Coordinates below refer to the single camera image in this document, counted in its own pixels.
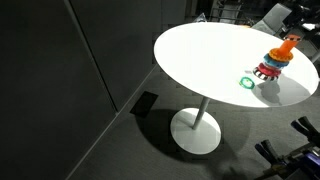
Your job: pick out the grey chair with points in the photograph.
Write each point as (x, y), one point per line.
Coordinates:
(272, 22)

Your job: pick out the white round pedestal table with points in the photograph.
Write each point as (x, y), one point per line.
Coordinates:
(216, 60)

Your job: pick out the black floor plate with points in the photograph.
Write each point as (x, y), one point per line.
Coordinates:
(144, 104)

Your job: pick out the orange stacking rod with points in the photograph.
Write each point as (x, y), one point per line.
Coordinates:
(290, 41)

